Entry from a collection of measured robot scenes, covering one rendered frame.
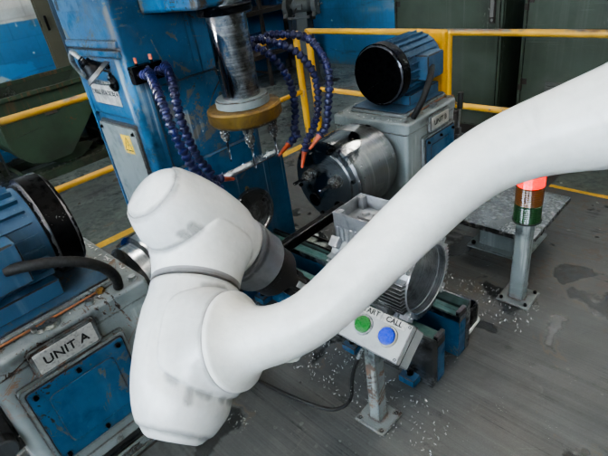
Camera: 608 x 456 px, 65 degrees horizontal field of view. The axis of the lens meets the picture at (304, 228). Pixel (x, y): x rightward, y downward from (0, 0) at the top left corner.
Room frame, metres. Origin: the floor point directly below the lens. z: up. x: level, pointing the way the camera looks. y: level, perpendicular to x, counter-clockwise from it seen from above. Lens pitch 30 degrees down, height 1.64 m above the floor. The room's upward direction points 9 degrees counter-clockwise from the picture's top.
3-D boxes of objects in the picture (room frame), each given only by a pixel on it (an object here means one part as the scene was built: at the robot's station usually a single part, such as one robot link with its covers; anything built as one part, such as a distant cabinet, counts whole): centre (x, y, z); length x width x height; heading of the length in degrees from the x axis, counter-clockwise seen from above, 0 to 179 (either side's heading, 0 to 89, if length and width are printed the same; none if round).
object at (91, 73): (1.14, 0.40, 1.46); 0.18 x 0.11 x 0.13; 42
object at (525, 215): (0.93, -0.51, 1.05); 0.06 x 0.06 x 0.04
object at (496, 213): (1.18, -0.60, 0.86); 0.27 x 0.24 x 0.12; 132
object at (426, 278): (0.86, -0.17, 1.02); 0.20 x 0.19 x 0.19; 42
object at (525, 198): (0.93, -0.51, 1.10); 0.06 x 0.06 x 0.04
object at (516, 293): (0.93, -0.51, 1.01); 0.08 x 0.08 x 0.42; 42
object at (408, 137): (1.53, -0.37, 0.99); 0.35 x 0.31 x 0.37; 132
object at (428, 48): (1.53, -0.42, 1.16); 0.33 x 0.26 x 0.42; 132
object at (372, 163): (1.35, -0.18, 1.04); 0.41 x 0.25 x 0.25; 132
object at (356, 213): (0.89, -0.14, 1.11); 0.12 x 0.11 x 0.07; 42
